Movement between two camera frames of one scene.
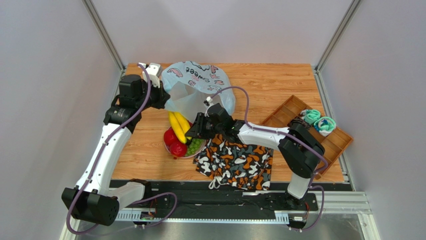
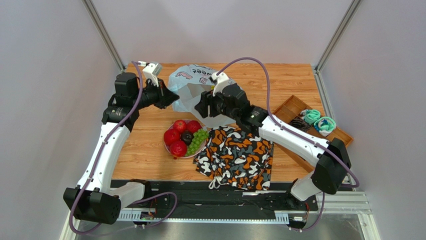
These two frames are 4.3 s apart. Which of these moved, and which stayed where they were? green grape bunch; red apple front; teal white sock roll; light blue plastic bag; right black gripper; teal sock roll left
Moved: right black gripper; light blue plastic bag
Stayed: teal sock roll left; teal white sock roll; green grape bunch; red apple front
